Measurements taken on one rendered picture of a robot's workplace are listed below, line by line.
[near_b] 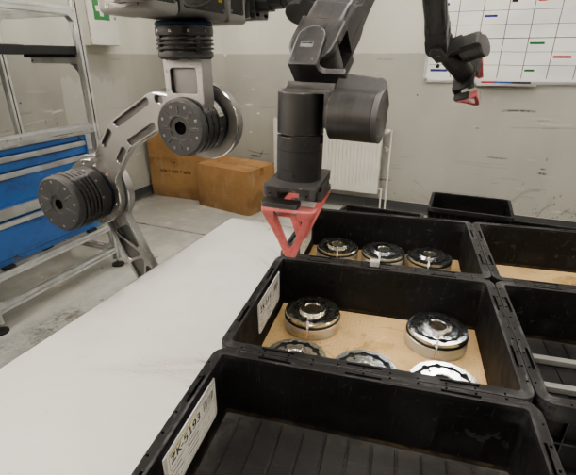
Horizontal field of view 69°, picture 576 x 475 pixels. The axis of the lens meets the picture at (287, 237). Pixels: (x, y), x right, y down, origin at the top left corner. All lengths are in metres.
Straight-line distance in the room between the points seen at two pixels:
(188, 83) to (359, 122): 0.71
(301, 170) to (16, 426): 0.68
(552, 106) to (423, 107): 0.91
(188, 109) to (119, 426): 0.70
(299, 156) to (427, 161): 3.35
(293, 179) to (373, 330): 0.39
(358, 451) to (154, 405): 0.42
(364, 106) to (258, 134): 3.76
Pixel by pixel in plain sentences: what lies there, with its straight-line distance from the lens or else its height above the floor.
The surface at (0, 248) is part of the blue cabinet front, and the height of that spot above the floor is 0.42.
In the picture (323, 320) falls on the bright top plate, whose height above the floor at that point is 0.86.
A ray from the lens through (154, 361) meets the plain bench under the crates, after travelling 0.97.
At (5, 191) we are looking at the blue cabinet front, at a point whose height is 0.69.
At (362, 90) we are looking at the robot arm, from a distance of 0.50.
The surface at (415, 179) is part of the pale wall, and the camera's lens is 3.87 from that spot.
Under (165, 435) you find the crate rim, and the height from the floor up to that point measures 0.93.
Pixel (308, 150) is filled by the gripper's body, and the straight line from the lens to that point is 0.51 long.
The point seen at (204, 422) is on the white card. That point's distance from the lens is 0.57.
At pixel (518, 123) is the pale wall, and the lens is 3.78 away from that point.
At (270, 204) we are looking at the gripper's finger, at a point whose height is 1.13.
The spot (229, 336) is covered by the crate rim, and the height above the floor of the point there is 0.93.
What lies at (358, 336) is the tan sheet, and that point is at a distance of 0.79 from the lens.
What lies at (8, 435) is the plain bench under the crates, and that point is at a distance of 0.92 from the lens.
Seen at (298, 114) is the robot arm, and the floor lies 1.23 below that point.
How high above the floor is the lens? 1.29
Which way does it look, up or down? 23 degrees down
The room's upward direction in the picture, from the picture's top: straight up
